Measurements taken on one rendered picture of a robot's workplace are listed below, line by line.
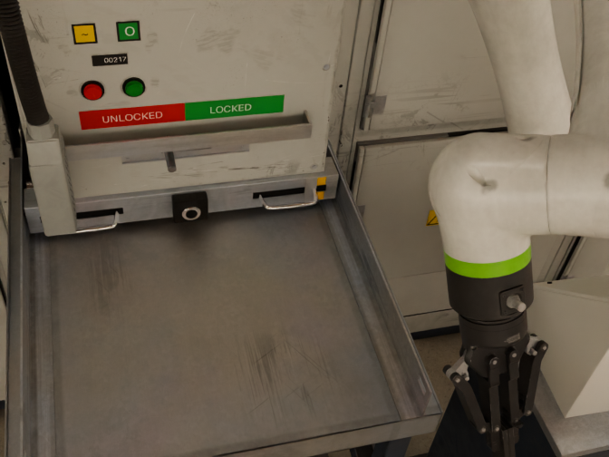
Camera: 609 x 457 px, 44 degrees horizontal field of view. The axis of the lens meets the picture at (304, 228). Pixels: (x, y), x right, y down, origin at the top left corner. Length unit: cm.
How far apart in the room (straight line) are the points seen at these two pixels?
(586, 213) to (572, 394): 61
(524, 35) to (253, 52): 40
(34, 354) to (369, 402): 51
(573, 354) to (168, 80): 77
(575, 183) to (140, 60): 67
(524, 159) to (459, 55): 83
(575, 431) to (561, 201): 67
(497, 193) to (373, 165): 94
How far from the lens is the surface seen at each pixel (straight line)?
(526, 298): 85
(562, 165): 76
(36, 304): 128
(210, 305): 125
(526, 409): 97
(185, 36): 115
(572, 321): 128
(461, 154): 77
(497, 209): 76
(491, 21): 114
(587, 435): 136
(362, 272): 131
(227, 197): 134
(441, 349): 232
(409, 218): 185
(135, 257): 133
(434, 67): 157
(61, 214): 120
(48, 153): 113
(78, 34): 113
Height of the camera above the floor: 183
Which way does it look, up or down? 46 degrees down
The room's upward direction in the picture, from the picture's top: 7 degrees clockwise
